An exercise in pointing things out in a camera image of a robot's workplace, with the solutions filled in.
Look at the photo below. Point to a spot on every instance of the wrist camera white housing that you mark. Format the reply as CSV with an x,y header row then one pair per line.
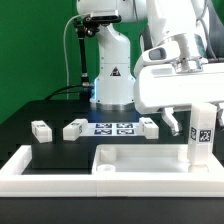
x,y
184,52

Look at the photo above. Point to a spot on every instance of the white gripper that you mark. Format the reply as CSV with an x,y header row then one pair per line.
x,y
160,88

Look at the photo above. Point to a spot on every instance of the black camera stand pole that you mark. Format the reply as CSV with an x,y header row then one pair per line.
x,y
85,94

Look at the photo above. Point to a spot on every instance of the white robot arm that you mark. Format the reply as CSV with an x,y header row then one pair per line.
x,y
145,24

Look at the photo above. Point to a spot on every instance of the white desk top tray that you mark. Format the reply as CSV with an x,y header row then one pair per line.
x,y
150,170

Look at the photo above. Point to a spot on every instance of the black camera on stand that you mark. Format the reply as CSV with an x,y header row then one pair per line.
x,y
90,25

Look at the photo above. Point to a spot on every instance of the marker tag sheet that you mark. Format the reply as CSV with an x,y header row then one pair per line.
x,y
111,129

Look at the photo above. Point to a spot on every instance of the white U-shaped frame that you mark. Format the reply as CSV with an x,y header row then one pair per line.
x,y
14,183

